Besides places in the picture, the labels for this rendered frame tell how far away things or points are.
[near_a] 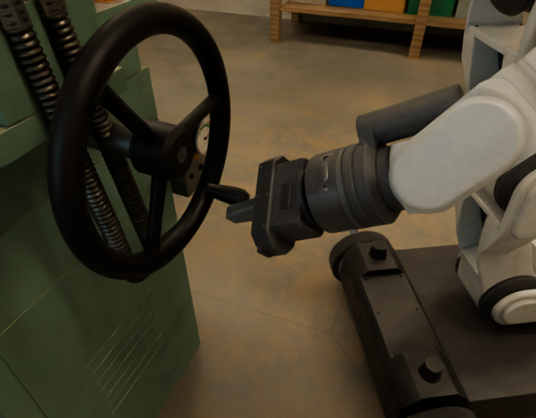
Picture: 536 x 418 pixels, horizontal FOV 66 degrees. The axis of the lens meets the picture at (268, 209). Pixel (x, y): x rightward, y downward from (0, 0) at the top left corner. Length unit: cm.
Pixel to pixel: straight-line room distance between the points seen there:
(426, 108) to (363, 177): 8
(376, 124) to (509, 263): 66
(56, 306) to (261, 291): 78
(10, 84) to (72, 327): 42
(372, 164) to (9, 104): 33
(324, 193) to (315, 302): 94
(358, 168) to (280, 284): 100
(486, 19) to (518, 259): 49
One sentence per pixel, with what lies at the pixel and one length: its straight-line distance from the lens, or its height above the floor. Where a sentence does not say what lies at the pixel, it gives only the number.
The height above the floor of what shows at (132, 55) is 83.
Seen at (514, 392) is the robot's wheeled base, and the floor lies 17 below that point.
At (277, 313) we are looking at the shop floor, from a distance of 130.
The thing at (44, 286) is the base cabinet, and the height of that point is 60.
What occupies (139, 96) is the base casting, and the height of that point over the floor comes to 76.
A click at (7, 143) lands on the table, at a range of 44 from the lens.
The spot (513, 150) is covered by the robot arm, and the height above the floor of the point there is 89.
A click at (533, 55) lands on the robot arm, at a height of 94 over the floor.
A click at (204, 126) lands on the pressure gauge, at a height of 68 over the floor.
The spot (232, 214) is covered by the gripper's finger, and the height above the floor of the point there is 71.
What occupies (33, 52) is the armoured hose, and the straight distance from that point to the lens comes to 42.
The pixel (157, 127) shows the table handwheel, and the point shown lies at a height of 84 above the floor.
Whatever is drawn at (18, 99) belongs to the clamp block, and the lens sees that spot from 44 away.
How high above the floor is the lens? 105
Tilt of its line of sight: 40 degrees down
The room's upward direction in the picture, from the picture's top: straight up
